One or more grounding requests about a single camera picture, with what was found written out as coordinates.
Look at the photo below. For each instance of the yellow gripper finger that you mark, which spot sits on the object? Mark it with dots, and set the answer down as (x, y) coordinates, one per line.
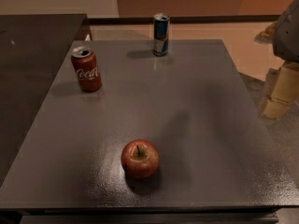
(281, 90)

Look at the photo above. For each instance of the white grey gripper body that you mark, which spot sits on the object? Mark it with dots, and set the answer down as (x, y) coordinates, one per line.
(288, 34)

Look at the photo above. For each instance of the red apple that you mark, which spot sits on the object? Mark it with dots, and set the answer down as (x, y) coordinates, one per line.
(140, 159)

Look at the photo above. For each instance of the blue silver energy drink can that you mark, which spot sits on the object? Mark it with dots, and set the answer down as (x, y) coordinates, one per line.
(161, 34)

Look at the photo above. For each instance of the red coca-cola can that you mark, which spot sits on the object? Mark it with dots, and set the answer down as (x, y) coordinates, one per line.
(86, 69)

